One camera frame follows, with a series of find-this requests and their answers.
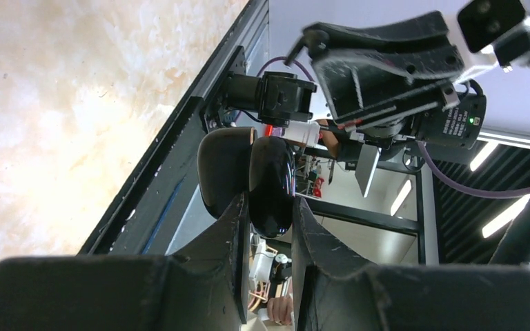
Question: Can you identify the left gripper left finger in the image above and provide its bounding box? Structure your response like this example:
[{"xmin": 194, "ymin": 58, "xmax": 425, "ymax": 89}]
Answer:
[{"xmin": 0, "ymin": 194, "xmax": 248, "ymax": 330}]

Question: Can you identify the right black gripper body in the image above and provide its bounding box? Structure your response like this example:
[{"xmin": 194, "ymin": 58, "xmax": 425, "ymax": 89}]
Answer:
[{"xmin": 288, "ymin": 11, "xmax": 464, "ymax": 130}]

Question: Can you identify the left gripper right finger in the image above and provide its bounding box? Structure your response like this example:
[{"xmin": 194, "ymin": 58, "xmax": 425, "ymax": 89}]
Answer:
[{"xmin": 292, "ymin": 197, "xmax": 530, "ymax": 330}]

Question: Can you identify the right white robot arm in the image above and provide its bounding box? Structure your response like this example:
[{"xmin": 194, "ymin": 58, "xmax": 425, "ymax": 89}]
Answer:
[{"xmin": 288, "ymin": 11, "xmax": 486, "ymax": 149}]

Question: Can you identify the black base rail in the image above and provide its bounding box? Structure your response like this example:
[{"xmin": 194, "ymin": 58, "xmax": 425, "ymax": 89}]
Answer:
[{"xmin": 77, "ymin": 0, "xmax": 321, "ymax": 257}]

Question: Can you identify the black earbud charging case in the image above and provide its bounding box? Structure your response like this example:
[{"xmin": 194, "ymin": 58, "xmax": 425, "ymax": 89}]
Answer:
[{"xmin": 197, "ymin": 127, "xmax": 296, "ymax": 239}]

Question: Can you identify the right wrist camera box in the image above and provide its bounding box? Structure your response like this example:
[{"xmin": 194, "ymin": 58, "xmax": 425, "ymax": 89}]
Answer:
[{"xmin": 457, "ymin": 0, "xmax": 530, "ymax": 70}]

